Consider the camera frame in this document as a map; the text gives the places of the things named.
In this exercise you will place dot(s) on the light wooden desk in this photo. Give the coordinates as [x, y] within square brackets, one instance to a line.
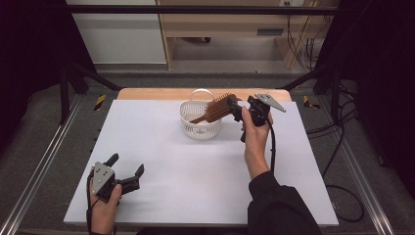
[228, 26]

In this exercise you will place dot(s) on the white table board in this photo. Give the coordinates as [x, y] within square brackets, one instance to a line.
[195, 182]

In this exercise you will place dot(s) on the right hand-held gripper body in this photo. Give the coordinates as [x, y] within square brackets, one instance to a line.
[259, 111]

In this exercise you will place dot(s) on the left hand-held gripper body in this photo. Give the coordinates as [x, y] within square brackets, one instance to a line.
[103, 181]

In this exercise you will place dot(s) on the person's right hand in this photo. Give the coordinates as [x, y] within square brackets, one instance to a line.
[256, 147]

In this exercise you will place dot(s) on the light wooden table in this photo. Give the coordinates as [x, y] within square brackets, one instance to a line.
[156, 94]

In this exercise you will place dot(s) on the black frame strut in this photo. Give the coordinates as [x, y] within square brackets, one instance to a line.
[76, 78]
[321, 76]

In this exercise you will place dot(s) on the brown wooden hairbrush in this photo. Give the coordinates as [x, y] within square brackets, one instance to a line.
[218, 109]

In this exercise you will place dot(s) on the white perforated plastic basket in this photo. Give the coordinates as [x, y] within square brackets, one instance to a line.
[200, 130]

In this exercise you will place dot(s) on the black horizontal frame bar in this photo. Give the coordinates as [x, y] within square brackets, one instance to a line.
[195, 9]

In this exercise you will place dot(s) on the white cabinet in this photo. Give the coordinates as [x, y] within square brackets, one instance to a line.
[119, 36]

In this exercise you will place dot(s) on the aluminium floor rail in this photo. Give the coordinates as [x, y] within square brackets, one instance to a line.
[42, 163]
[362, 182]

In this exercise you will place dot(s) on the person's left hand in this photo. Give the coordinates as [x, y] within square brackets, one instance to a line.
[102, 215]

